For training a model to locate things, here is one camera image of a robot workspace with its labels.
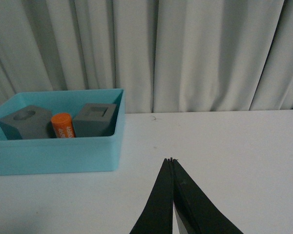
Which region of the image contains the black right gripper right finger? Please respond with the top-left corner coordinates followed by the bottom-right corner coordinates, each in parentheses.
top-left (172, 159), bottom-right (242, 234)

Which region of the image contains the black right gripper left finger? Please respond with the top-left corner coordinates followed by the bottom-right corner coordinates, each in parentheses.
top-left (131, 159), bottom-right (173, 234)

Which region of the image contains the gray cube with rectangular slot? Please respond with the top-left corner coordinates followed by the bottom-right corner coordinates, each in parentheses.
top-left (73, 103), bottom-right (117, 137)

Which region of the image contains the orange cylinder part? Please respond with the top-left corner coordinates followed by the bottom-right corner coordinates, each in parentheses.
top-left (51, 113), bottom-right (76, 138)

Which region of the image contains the gray cube with round hole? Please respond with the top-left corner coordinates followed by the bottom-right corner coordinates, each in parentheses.
top-left (0, 105), bottom-right (55, 140)

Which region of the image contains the light blue plastic box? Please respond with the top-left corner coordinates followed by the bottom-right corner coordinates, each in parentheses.
top-left (0, 89), bottom-right (125, 176)

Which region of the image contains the white pleated curtain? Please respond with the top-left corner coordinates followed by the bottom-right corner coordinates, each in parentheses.
top-left (0, 0), bottom-right (293, 113)

